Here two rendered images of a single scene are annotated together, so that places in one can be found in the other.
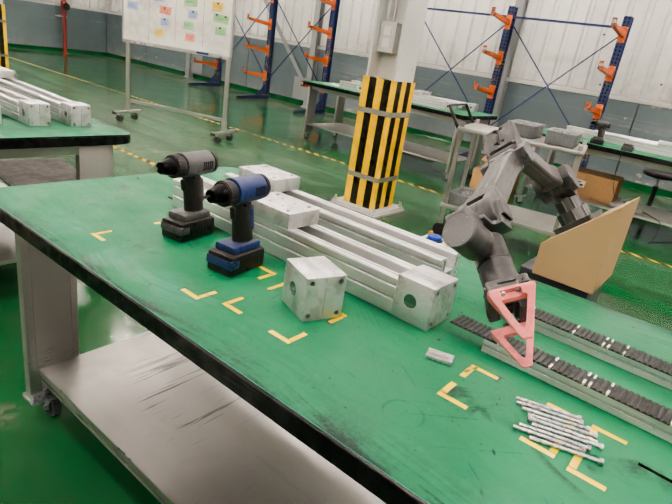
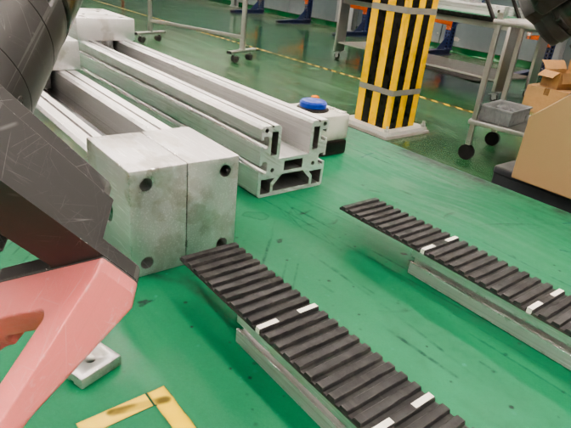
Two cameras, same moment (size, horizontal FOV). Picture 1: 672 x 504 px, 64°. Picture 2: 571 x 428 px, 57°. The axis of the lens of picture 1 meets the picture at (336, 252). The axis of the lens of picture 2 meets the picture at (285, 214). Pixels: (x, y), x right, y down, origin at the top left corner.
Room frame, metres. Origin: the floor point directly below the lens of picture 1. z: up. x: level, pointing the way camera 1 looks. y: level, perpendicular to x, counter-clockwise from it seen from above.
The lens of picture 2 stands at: (0.64, -0.40, 1.03)
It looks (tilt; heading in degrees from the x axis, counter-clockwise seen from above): 25 degrees down; 12
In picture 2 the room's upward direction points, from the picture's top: 6 degrees clockwise
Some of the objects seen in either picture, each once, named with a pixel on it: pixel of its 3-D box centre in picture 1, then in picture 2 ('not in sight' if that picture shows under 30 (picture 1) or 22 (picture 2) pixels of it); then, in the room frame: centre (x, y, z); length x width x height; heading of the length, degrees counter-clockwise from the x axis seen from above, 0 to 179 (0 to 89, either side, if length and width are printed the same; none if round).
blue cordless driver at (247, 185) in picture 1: (230, 225); not in sight; (1.11, 0.24, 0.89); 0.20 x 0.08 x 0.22; 152
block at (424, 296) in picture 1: (427, 295); (174, 194); (1.05, -0.21, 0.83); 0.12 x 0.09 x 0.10; 143
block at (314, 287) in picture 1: (318, 287); not in sight; (1.00, 0.02, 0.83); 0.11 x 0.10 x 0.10; 122
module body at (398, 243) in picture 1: (326, 221); (146, 83); (1.46, 0.04, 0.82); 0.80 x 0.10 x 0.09; 53
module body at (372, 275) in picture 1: (279, 232); (26, 89); (1.31, 0.15, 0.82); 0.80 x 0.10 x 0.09; 53
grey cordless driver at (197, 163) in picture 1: (181, 196); not in sight; (1.27, 0.40, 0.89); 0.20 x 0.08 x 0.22; 152
